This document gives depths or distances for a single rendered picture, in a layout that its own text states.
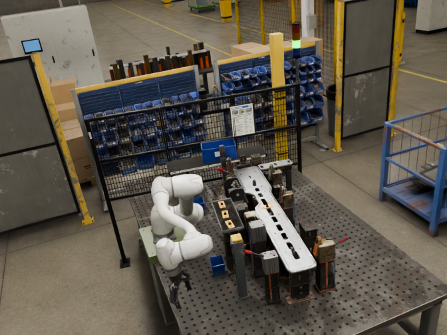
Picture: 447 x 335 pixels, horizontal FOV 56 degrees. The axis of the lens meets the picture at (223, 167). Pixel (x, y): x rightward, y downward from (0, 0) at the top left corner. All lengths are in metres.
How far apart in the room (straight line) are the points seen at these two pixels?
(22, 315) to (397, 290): 3.12
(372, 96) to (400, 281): 3.76
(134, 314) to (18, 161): 2.10
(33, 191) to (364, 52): 4.40
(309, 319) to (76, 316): 2.18
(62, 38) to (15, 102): 4.86
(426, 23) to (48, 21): 9.85
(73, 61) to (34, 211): 4.91
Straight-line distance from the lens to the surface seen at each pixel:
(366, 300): 2.83
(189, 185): 2.61
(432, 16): 13.66
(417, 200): 4.85
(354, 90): 6.07
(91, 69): 9.58
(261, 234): 2.74
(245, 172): 3.57
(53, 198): 5.15
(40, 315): 4.26
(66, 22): 9.43
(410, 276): 3.04
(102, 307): 4.07
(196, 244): 2.19
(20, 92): 4.71
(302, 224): 2.85
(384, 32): 6.17
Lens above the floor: 2.67
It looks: 27 degrees down
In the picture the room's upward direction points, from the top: 7 degrees counter-clockwise
